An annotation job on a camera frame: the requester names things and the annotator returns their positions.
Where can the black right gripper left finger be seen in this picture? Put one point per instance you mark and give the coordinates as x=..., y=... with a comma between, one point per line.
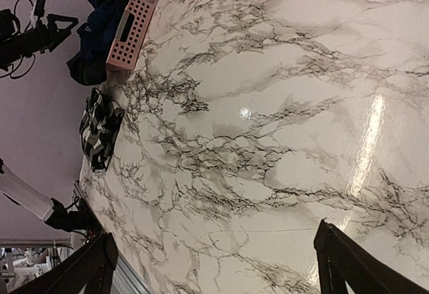
x=89, y=269

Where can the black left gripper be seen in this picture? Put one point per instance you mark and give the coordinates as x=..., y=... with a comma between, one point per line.
x=16, y=45

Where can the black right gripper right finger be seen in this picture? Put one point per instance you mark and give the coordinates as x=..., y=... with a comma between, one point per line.
x=343, y=265

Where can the black white plaid shirt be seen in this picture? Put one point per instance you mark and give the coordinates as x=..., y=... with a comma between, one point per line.
x=98, y=130

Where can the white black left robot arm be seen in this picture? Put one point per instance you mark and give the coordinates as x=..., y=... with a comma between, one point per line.
x=51, y=211

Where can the dark blue green clothes pile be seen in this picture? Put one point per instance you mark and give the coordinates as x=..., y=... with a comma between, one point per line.
x=96, y=35

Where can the pink perforated laundry basket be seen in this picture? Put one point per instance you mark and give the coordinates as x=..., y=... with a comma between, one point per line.
x=130, y=34

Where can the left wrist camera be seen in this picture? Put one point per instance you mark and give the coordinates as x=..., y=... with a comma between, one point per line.
x=38, y=11

